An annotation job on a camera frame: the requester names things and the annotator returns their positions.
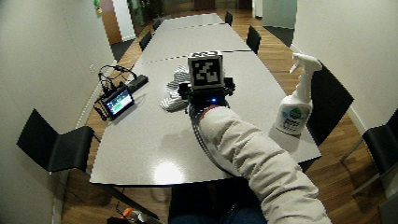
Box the white spray bottle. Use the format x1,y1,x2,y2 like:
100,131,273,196
275,52,324,136

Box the small black monitor screen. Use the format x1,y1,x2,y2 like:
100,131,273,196
99,86,138,121

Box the black cable bundle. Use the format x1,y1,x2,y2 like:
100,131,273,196
94,63,140,120

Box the black chair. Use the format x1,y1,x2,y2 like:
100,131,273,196
224,10,236,27
340,107,398,196
246,24,263,56
151,16,166,33
139,30,155,52
299,61,356,173
15,108,103,174

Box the brown wooden door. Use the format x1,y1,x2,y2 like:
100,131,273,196
99,0,124,47

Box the white cube with black markers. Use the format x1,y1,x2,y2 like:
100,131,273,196
187,50,227,91

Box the green and yellow hanging object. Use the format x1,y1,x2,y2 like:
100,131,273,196
92,0,104,15

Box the black and white braided cable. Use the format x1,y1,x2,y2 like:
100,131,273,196
188,106,236,179

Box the striped grey white cloth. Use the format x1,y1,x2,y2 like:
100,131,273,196
160,64,194,113

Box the black power strip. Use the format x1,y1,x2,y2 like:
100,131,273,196
126,74,151,93

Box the orange and grey tool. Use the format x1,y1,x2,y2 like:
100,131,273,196
106,206,163,224

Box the person's legs in jeans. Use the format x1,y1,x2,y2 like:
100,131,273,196
167,177,269,224

